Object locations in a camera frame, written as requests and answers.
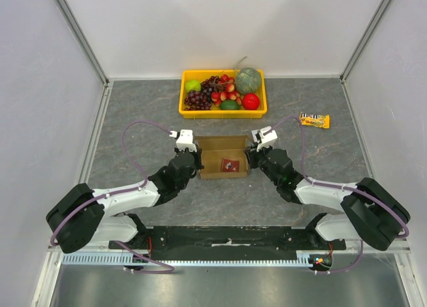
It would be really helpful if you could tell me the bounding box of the brown cardboard box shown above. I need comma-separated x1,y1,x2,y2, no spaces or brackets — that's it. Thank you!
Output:
194,135,252,180

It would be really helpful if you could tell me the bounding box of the red sachet packet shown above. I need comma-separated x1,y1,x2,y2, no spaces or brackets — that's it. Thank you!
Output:
221,158,240,173

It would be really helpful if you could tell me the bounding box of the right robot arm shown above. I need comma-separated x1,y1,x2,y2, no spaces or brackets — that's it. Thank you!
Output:
245,145,410,251

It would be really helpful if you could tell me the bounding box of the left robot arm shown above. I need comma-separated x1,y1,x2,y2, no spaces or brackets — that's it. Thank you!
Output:
46,147,203,254

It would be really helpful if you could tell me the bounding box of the red apple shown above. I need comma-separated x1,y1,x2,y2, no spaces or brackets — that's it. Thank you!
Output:
242,93,260,110

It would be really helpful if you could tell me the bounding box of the dark purple grape bunch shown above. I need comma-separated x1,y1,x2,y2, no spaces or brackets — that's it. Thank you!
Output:
183,90,212,111

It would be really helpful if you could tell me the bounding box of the yellow candy bag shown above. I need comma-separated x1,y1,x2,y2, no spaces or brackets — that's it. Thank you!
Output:
299,112,330,129

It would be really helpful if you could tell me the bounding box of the green avocado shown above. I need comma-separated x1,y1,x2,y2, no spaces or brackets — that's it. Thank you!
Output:
220,99,240,110

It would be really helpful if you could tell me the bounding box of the green apple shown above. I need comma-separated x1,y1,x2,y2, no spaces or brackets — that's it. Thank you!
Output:
184,79,201,93

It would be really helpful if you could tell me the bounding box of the red grape bunch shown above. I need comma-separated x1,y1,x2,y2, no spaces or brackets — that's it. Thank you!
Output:
211,73,242,107

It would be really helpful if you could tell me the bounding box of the netted green melon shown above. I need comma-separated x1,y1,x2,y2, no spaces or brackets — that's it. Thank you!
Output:
235,67,262,95

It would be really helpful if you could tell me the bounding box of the upper purple grape bunch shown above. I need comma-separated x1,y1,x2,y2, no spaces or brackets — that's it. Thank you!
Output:
200,76,221,94

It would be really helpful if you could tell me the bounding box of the yellow plastic bin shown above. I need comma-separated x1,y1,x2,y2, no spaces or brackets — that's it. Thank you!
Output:
178,69,268,119

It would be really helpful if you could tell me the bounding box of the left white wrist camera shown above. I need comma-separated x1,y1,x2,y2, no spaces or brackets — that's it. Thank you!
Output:
169,129,197,152

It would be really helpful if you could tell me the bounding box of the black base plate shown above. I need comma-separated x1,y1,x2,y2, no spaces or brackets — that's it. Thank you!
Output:
125,226,346,254

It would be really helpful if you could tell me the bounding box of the slotted cable duct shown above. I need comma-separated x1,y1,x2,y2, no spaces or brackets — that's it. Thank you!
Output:
61,250,318,266

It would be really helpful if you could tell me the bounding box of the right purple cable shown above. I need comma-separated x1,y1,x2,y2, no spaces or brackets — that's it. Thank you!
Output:
270,115,410,275

